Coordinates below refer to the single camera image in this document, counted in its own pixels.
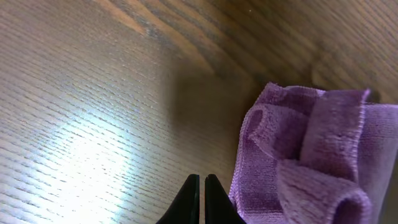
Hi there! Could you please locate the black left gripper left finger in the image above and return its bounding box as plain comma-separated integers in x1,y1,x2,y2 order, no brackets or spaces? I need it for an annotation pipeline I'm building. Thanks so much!
157,174,200,224

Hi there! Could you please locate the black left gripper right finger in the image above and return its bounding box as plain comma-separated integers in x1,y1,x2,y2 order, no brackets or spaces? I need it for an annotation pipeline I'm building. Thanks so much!
205,174,246,224

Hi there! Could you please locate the pink microfibre cloth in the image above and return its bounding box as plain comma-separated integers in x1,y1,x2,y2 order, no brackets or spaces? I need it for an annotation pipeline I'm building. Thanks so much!
229,83,397,223

